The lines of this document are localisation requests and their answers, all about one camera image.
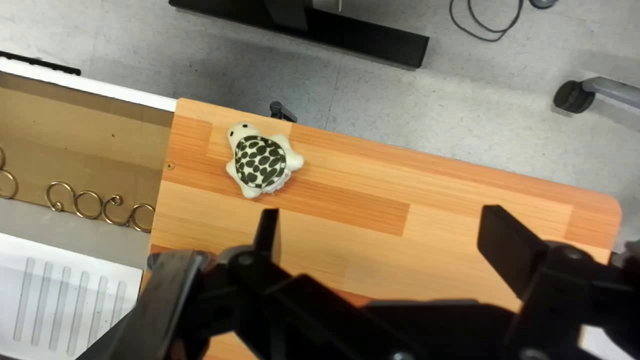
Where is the chair leg with black caster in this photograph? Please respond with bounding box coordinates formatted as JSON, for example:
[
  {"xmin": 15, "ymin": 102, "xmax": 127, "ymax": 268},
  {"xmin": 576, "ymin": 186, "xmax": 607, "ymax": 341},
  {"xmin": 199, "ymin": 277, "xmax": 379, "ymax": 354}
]
[{"xmin": 552, "ymin": 73, "xmax": 640, "ymax": 129}]

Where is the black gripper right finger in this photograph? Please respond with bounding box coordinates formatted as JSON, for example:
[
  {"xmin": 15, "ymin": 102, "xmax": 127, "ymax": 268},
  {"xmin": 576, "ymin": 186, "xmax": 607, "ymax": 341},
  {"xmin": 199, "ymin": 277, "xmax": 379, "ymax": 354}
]
[{"xmin": 476, "ymin": 203, "xmax": 640, "ymax": 316}]

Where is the small black knob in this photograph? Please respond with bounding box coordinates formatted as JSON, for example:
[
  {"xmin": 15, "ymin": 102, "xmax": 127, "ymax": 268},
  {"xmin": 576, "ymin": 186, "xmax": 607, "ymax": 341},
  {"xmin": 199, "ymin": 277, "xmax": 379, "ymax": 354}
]
[{"xmin": 268, "ymin": 99, "xmax": 301, "ymax": 123}]

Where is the white spotted turtle plush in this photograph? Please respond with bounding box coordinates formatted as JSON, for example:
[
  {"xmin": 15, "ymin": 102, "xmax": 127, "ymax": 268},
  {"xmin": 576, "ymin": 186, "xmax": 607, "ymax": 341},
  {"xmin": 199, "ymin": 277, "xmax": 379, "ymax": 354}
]
[{"xmin": 225, "ymin": 120, "xmax": 306, "ymax": 200}]

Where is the black floor cable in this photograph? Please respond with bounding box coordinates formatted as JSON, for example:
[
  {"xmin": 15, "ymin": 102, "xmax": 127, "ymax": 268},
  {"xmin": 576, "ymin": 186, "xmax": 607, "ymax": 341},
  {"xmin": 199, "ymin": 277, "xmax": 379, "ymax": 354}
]
[{"xmin": 448, "ymin": 0, "xmax": 526, "ymax": 44}]

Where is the black stand base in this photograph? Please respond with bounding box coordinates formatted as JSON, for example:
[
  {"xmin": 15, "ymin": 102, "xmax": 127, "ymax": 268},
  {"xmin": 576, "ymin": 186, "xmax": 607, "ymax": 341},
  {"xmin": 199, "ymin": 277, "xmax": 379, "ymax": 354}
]
[{"xmin": 168, "ymin": 0, "xmax": 433, "ymax": 69}]

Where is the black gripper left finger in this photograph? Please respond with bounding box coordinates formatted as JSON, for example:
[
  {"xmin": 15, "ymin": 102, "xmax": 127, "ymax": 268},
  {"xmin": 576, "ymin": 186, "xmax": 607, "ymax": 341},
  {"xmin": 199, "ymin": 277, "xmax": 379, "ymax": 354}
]
[{"xmin": 229, "ymin": 206, "xmax": 351, "ymax": 316}]

